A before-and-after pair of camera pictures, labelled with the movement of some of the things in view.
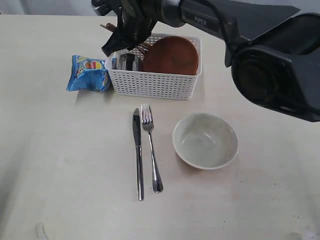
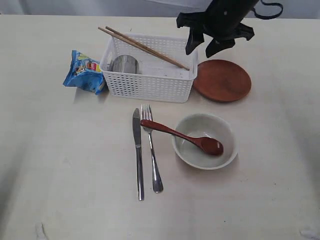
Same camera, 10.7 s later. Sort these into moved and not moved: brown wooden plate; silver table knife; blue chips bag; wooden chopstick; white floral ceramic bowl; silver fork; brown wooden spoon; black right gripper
Moved: blue chips bag; brown wooden spoon; black right gripper; brown wooden plate; wooden chopstick
Not moved: white floral ceramic bowl; silver table knife; silver fork
